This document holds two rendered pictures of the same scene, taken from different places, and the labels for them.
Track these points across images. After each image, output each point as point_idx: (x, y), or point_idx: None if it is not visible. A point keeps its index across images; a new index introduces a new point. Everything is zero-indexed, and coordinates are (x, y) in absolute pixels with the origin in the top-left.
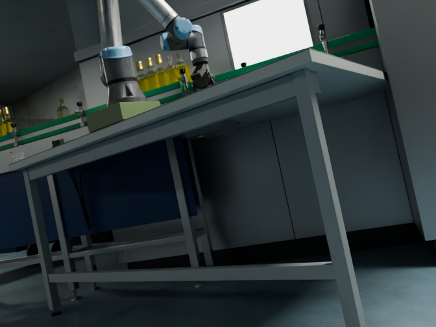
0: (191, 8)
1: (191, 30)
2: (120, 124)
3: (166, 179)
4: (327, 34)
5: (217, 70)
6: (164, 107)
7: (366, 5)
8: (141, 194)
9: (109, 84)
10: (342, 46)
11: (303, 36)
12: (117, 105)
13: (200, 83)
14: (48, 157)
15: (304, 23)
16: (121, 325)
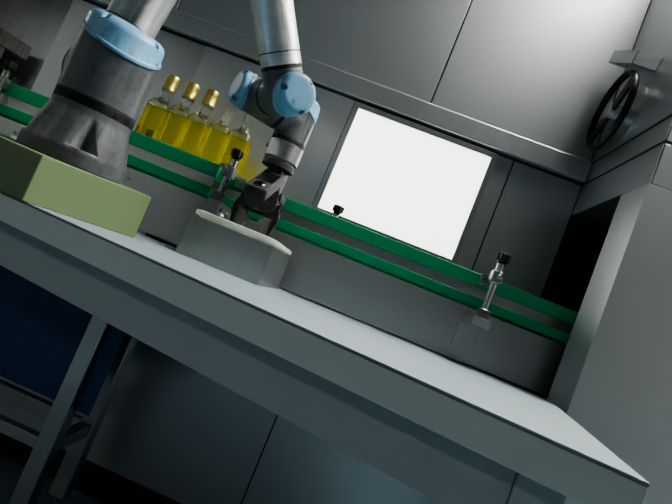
0: (315, 61)
1: (306, 111)
2: (9, 205)
3: (76, 313)
4: (481, 253)
5: (291, 183)
6: (137, 262)
7: (558, 254)
8: (9, 306)
9: (60, 92)
10: (505, 301)
11: (449, 231)
12: (34, 159)
13: (253, 202)
14: None
15: (463, 214)
16: None
